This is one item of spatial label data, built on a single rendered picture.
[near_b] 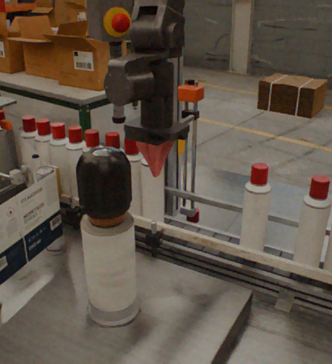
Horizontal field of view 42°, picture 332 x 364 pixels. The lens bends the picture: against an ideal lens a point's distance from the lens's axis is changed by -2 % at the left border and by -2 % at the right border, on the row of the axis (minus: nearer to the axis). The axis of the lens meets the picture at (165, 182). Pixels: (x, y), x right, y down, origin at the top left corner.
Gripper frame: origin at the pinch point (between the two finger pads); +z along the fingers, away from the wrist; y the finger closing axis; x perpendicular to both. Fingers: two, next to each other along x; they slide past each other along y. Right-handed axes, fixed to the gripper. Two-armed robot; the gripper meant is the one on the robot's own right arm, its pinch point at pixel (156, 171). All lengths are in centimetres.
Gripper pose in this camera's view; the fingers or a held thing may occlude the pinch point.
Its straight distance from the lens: 80.1
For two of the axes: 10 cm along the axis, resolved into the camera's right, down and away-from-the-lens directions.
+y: 8.7, 2.2, -4.5
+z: -0.1, 9.1, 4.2
